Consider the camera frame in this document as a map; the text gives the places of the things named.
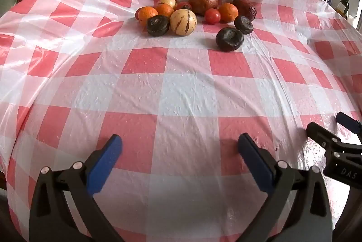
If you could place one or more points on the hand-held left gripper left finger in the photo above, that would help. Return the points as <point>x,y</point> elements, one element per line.
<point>106,163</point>

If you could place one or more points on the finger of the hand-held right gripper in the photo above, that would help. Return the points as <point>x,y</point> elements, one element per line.
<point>319,133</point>
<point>347,120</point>

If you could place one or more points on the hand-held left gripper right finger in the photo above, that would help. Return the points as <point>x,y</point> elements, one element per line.
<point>256,163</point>

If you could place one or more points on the dark purple mangosteen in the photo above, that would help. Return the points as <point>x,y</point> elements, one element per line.
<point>157,25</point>
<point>229,39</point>
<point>243,24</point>

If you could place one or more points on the dark red wrinkled fruit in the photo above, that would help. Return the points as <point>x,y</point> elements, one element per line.
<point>243,7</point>

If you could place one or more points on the orange tangerine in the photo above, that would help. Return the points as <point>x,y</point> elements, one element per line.
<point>147,13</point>
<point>227,12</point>
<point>165,9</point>

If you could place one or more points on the large striped pepino melon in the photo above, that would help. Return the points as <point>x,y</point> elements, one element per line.
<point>183,22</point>

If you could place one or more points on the small striped pepino melon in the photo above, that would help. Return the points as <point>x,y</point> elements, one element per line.
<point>166,1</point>

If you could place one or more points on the red white checkered tablecloth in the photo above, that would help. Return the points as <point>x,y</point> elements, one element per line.
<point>181,89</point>

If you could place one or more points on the dark glass bottle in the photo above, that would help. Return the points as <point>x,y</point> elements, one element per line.
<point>342,6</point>

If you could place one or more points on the brown wrinkled apple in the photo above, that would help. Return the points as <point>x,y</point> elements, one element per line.
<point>203,2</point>

